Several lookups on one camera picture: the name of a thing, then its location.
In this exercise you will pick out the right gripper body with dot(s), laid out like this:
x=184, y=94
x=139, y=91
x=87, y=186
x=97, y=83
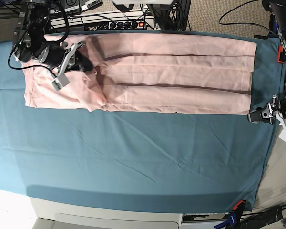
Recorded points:
x=53, y=56

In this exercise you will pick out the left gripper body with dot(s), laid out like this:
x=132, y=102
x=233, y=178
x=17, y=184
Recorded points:
x=275, y=110

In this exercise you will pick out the pink T-shirt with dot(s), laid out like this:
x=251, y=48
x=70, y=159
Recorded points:
x=142, y=72

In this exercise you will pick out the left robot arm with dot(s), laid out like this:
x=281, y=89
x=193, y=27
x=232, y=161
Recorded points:
x=278, y=9

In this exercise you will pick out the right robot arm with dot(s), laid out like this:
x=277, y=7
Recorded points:
x=29, y=42

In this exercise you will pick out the black power strip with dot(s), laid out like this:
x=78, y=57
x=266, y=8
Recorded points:
x=127, y=25

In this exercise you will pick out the orange black clamp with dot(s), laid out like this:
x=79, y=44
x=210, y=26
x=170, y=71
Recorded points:
x=281, y=55

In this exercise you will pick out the orange blue bottom clamp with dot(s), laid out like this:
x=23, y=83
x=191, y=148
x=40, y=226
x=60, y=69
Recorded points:
x=233, y=217

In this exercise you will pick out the teal table cloth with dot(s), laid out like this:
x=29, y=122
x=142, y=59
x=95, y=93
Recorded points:
x=137, y=161

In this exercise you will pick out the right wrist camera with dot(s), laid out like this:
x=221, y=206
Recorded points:
x=59, y=82

